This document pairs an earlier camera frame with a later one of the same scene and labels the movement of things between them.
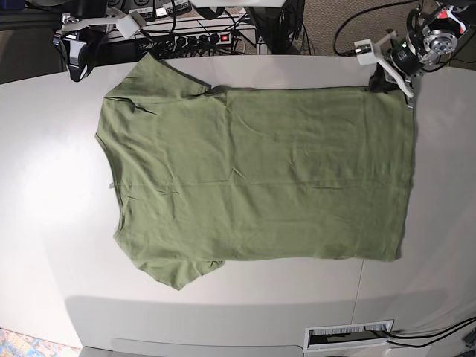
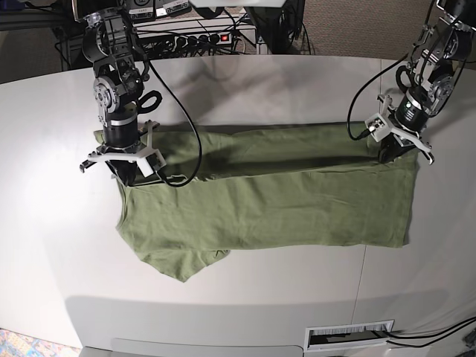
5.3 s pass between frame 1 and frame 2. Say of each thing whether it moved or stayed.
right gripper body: moved
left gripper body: moved
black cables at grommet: stayed
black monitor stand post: stayed
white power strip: stayed
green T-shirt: moved
